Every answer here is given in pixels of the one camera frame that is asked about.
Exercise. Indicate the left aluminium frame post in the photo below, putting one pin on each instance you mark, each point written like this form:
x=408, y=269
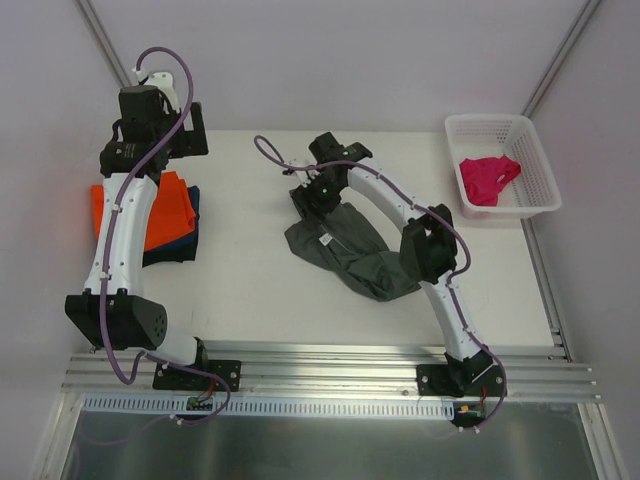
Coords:
x=107, y=51

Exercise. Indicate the navy folded t shirt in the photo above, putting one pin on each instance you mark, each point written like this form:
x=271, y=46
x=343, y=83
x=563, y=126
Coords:
x=184, y=248

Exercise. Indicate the grey t shirt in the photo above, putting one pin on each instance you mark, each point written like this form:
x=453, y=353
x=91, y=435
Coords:
x=348, y=245

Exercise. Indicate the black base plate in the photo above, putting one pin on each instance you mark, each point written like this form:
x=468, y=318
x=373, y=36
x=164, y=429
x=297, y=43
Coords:
x=441, y=380
x=217, y=372

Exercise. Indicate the aluminium frame post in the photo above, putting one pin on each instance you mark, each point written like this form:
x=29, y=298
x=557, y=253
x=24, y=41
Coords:
x=580, y=24
x=107, y=51

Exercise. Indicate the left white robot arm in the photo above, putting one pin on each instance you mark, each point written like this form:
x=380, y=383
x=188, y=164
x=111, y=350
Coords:
x=111, y=311

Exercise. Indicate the orange folded t shirt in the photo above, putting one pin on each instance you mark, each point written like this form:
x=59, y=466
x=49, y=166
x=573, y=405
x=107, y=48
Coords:
x=167, y=210

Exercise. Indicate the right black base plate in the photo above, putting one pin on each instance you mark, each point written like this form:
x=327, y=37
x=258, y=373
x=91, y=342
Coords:
x=441, y=380

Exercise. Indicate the white slotted cable duct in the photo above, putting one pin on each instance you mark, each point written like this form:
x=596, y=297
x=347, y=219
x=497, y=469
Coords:
x=271, y=407

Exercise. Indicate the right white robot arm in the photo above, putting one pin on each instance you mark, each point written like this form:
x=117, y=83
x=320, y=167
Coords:
x=431, y=252

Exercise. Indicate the aluminium mounting rail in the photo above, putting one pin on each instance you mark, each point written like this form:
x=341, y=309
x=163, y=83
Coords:
x=533, y=374

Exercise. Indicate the magenta t shirt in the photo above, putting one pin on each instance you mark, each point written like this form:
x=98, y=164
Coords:
x=484, y=179

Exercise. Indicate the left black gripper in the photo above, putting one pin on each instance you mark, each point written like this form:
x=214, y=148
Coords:
x=192, y=130

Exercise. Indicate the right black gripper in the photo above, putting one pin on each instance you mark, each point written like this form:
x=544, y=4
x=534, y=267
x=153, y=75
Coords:
x=306, y=201

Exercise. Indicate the white plastic basket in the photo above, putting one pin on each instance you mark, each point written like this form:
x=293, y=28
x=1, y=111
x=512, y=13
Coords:
x=476, y=136

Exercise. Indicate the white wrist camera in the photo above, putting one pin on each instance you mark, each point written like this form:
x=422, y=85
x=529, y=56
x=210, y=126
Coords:
x=163, y=80
x=303, y=169

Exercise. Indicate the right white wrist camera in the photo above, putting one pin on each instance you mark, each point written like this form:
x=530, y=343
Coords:
x=303, y=169

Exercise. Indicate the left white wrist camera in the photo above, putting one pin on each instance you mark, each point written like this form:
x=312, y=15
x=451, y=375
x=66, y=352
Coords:
x=163, y=80

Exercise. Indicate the right aluminium frame post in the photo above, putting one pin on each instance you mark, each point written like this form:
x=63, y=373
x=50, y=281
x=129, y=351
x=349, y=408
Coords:
x=580, y=24

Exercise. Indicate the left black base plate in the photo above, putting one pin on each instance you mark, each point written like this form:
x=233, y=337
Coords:
x=217, y=372

